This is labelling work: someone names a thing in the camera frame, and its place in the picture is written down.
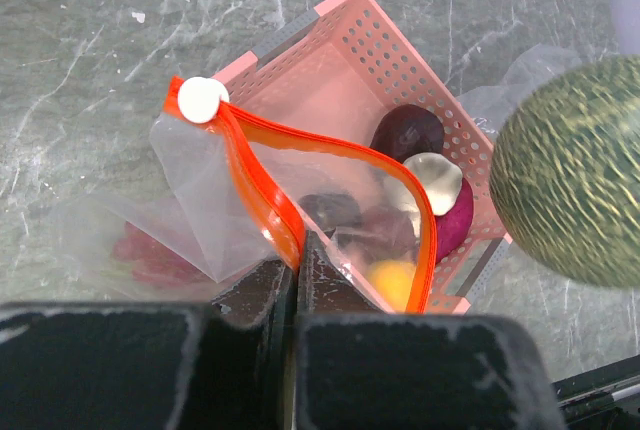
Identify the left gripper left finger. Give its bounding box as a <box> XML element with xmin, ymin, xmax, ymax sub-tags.
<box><xmin>211</xmin><ymin>258</ymin><xmax>293</xmax><ymax>328</ymax></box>

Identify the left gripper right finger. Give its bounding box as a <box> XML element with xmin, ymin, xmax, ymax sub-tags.
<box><xmin>297</xmin><ymin>230</ymin><xmax>382</xmax><ymax>313</ymax></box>

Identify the clear bag orange zipper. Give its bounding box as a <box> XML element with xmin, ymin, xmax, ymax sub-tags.
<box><xmin>56</xmin><ymin>77</ymin><xmax>437</xmax><ymax>313</ymax></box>

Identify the red grape bunch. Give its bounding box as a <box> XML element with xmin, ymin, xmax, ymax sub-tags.
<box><xmin>111</xmin><ymin>222</ymin><xmax>214</xmax><ymax>289</ymax></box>

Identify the pink plastic basket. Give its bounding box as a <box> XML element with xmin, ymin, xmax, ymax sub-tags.
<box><xmin>214</xmin><ymin>0</ymin><xmax>511</xmax><ymax>314</ymax></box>

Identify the white garlic bulb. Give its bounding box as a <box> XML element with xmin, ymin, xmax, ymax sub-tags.
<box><xmin>383</xmin><ymin>152</ymin><xmax>463</xmax><ymax>236</ymax></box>

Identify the green netted melon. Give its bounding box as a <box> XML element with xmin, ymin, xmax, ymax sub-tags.
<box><xmin>489</xmin><ymin>55</ymin><xmax>639</xmax><ymax>288</ymax></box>

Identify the orange fruit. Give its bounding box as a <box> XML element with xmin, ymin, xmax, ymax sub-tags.
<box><xmin>366</xmin><ymin>260</ymin><xmax>416</xmax><ymax>312</ymax></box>

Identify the small dark red plum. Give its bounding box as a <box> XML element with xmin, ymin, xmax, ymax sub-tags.
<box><xmin>362</xmin><ymin>206</ymin><xmax>416</xmax><ymax>258</ymax></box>

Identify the magenta dragon fruit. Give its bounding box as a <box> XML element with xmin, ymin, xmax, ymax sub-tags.
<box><xmin>435</xmin><ymin>178</ymin><xmax>474</xmax><ymax>263</ymax></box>

